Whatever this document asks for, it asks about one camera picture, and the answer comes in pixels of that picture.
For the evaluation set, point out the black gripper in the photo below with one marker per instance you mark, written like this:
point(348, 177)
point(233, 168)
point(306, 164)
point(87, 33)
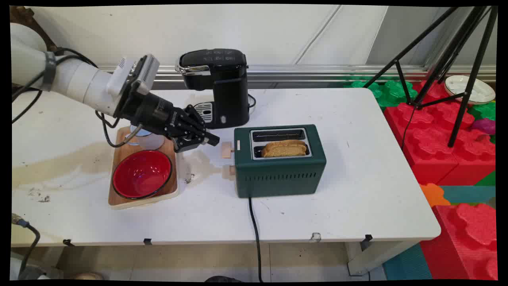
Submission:
point(152, 112)

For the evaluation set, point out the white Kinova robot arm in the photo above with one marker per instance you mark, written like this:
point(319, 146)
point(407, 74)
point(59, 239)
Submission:
point(75, 79)

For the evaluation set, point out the wooden toaster lever knob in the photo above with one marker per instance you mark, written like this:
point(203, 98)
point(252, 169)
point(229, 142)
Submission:
point(226, 149)

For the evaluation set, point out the wooden toaster dial knob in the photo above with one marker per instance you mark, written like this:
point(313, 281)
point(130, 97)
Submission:
point(229, 172)

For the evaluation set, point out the clear plastic cup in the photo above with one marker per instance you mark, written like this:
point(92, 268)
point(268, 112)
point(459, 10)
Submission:
point(147, 140)

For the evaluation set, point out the black coffee maker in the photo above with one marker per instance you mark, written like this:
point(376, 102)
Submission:
point(218, 85)

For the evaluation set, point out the red bowl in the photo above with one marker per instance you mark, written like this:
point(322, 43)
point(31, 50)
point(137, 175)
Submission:
point(142, 174)

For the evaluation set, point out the toasted bread slice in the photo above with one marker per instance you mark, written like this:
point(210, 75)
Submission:
point(284, 148)

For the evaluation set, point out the green two-slot toaster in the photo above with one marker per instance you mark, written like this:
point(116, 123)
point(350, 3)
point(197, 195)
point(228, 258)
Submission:
point(279, 171)

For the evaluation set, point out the wooden tray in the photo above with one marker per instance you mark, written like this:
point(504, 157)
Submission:
point(119, 190)

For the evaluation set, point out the green foam block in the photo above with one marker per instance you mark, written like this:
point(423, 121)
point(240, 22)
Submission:
point(387, 91)

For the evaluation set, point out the large red foam block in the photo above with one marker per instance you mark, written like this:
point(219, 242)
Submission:
point(436, 143)

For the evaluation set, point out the orange foam piece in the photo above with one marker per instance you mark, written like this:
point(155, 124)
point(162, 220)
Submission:
point(433, 194)

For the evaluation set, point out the white plate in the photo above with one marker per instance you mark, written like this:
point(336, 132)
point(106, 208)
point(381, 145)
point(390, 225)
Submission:
point(480, 90)

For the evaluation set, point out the purple toy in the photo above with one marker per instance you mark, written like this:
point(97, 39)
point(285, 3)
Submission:
point(485, 126)

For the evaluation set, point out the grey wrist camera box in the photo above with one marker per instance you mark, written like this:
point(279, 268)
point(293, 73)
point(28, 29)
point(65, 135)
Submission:
point(137, 75)

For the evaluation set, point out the black camera tripod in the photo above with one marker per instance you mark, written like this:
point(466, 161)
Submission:
point(452, 67)

